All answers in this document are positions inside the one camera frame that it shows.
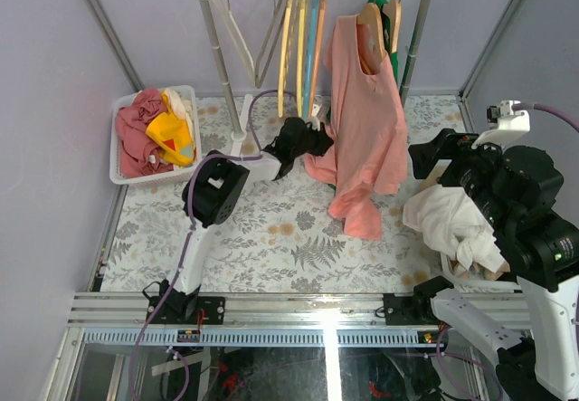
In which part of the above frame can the green t shirt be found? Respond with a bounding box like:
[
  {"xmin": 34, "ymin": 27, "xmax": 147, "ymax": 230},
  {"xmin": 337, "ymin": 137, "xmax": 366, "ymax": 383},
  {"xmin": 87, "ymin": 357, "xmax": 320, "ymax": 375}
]
[{"xmin": 318, "ymin": 0, "xmax": 407, "ymax": 195}]

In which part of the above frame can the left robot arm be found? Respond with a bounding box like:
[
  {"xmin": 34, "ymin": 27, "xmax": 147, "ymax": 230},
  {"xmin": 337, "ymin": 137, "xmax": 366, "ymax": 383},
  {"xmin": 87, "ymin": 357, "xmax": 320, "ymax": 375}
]
[{"xmin": 143, "ymin": 117, "xmax": 334, "ymax": 324}]

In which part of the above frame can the blue plastic hanger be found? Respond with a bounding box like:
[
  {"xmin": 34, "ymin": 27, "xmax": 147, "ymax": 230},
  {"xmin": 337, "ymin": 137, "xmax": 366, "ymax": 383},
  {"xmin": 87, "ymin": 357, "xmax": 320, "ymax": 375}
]
[{"xmin": 302, "ymin": 0, "xmax": 319, "ymax": 117}]

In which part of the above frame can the beige garment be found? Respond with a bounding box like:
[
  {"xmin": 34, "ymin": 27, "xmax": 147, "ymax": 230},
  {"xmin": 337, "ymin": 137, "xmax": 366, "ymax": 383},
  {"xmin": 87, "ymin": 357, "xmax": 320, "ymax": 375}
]
[{"xmin": 418, "ymin": 163, "xmax": 510, "ymax": 282}]

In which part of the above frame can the cream plastic hanger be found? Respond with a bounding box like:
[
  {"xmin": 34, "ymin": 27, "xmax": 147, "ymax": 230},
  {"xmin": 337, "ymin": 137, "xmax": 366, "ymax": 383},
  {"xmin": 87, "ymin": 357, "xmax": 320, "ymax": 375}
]
[{"xmin": 211, "ymin": 0, "xmax": 257, "ymax": 87}]

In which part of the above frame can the cream garment in left basket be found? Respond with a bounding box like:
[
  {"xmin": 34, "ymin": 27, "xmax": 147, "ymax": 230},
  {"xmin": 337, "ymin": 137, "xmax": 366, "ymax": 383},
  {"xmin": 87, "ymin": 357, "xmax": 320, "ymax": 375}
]
[{"xmin": 162, "ymin": 88, "xmax": 194, "ymax": 132}]

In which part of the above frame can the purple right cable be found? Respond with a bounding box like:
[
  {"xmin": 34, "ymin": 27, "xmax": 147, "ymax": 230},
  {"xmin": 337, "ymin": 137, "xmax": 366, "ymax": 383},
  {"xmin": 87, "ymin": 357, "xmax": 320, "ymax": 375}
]
[{"xmin": 433, "ymin": 101, "xmax": 579, "ymax": 401}]

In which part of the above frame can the salmon pink t shirt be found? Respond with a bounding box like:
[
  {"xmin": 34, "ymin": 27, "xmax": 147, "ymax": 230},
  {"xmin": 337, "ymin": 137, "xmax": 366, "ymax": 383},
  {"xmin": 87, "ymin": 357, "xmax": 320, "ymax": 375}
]
[{"xmin": 304, "ymin": 15, "xmax": 408, "ymax": 240}]

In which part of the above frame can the wooden hanger with green shirt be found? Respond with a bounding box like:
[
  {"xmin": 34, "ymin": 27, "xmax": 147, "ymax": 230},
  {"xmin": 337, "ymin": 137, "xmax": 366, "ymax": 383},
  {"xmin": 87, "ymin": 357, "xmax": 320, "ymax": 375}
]
[{"xmin": 356, "ymin": 0, "xmax": 389, "ymax": 75}]

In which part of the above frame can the yellow hanger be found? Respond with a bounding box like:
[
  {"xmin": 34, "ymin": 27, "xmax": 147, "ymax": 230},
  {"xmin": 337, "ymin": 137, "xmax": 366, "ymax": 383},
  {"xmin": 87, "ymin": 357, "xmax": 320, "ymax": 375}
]
[
  {"xmin": 296, "ymin": 0, "xmax": 308, "ymax": 118},
  {"xmin": 277, "ymin": 0, "xmax": 296, "ymax": 119}
]

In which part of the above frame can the white laundry basket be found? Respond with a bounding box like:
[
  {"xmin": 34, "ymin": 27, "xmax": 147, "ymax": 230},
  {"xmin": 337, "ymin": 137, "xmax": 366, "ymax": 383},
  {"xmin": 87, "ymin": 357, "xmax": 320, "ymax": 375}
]
[
  {"xmin": 109, "ymin": 85, "xmax": 202, "ymax": 186},
  {"xmin": 440, "ymin": 253, "xmax": 521, "ymax": 292}
]

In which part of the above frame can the purple cable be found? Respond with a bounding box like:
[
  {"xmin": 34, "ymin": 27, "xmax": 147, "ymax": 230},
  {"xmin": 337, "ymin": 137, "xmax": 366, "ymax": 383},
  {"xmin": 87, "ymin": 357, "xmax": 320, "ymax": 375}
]
[
  {"xmin": 128, "ymin": 89, "xmax": 299, "ymax": 401},
  {"xmin": 433, "ymin": 101, "xmax": 579, "ymax": 401}
]

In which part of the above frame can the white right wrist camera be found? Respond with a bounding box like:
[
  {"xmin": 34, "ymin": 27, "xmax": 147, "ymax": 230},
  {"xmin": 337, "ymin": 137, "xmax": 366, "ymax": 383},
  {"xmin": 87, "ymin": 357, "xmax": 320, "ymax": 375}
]
[{"xmin": 471, "ymin": 100, "xmax": 530, "ymax": 150}]

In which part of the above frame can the yellow garment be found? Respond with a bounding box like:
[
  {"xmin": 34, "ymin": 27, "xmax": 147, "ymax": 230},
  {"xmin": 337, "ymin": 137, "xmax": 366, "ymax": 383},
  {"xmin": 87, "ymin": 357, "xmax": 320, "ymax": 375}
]
[{"xmin": 146, "ymin": 111, "xmax": 196, "ymax": 167}]

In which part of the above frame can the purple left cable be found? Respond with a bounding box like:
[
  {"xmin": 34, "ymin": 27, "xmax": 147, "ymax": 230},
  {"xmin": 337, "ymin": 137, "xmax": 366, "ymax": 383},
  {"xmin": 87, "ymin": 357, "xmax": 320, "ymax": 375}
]
[{"xmin": 128, "ymin": 89, "xmax": 299, "ymax": 401}]

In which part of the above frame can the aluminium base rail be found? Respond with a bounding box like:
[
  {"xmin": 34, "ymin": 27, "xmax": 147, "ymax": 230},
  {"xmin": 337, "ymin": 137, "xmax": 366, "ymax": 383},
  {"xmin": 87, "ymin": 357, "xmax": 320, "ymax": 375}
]
[{"xmin": 62, "ymin": 290, "xmax": 557, "ymax": 348}]

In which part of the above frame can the floral table cloth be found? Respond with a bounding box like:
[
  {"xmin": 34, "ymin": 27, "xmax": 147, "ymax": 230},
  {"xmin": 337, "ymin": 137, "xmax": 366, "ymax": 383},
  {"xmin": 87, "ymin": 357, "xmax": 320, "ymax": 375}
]
[{"xmin": 100, "ymin": 94, "xmax": 480, "ymax": 294}]

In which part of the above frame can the white garment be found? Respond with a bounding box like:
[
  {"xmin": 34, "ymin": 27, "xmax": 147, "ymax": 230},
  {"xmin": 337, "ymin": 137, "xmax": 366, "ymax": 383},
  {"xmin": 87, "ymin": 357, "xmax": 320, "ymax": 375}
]
[{"xmin": 403, "ymin": 185, "xmax": 506, "ymax": 272}]

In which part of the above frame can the white right laundry basket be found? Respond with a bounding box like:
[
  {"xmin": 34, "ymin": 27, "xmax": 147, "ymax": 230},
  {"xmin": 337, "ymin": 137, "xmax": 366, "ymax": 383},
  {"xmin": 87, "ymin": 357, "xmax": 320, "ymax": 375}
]
[{"xmin": 440, "ymin": 253, "xmax": 521, "ymax": 292}]

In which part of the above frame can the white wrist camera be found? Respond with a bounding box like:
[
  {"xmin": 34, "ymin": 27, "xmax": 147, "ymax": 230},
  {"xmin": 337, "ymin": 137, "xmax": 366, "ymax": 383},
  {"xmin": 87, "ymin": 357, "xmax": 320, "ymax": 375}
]
[
  {"xmin": 471, "ymin": 100, "xmax": 530, "ymax": 150},
  {"xmin": 308, "ymin": 104, "xmax": 328, "ymax": 131}
]

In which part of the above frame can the dusty rose garment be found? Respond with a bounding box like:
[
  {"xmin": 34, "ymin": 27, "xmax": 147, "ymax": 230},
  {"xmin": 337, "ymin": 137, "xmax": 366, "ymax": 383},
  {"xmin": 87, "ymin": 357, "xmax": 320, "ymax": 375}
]
[{"xmin": 115, "ymin": 88, "xmax": 173, "ymax": 178}]

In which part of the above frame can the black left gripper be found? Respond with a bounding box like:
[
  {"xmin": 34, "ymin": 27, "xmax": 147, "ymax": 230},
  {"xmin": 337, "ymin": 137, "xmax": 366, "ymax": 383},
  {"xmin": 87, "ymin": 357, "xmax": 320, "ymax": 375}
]
[{"xmin": 289, "ymin": 119, "xmax": 329, "ymax": 158}]

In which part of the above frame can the white left laundry basket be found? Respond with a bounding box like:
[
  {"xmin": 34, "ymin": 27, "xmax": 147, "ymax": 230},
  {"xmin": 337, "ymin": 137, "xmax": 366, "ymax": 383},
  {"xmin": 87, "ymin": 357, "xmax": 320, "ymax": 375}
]
[{"xmin": 109, "ymin": 85, "xmax": 202, "ymax": 186}]

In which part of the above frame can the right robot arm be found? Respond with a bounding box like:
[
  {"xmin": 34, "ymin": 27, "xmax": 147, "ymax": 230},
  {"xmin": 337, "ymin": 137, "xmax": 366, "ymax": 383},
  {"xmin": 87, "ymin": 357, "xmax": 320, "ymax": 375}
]
[{"xmin": 408, "ymin": 129, "xmax": 578, "ymax": 400}]

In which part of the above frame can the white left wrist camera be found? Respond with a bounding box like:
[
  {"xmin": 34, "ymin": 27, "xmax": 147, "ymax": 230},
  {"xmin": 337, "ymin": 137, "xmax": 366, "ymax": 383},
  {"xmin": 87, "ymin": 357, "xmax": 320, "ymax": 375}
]
[{"xmin": 308, "ymin": 104, "xmax": 328, "ymax": 131}]

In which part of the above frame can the grey plastic hanger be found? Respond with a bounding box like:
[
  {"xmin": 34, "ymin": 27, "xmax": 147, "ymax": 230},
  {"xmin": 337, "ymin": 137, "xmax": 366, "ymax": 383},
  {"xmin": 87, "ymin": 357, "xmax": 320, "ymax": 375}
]
[{"xmin": 254, "ymin": 0, "xmax": 287, "ymax": 89}]

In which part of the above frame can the right wooden hanger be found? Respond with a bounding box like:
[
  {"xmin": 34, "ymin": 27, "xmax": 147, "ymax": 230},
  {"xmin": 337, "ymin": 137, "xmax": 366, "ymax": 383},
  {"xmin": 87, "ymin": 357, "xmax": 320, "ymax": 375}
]
[{"xmin": 382, "ymin": 0, "xmax": 403, "ymax": 54}]

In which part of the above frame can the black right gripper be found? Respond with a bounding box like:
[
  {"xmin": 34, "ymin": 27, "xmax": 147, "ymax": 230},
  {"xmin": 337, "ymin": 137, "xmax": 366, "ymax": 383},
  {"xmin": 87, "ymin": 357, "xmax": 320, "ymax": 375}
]
[{"xmin": 406, "ymin": 125, "xmax": 512, "ymax": 227}]

